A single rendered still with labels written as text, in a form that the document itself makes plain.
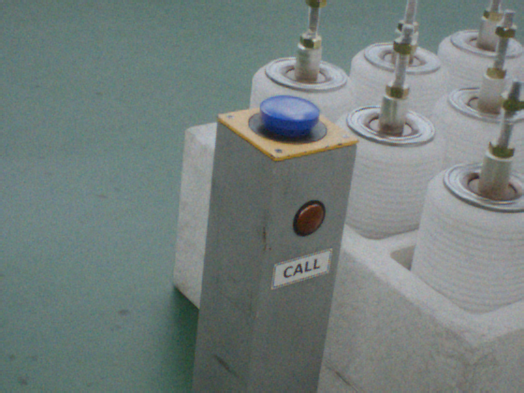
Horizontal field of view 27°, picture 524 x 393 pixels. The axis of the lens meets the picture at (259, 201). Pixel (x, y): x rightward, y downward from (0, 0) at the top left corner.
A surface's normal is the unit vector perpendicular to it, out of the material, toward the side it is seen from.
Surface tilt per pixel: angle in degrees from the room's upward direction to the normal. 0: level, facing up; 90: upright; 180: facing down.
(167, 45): 0
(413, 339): 90
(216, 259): 90
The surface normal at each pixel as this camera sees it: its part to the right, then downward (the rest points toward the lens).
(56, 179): 0.11, -0.87
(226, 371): -0.81, 0.20
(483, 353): 0.57, 0.44
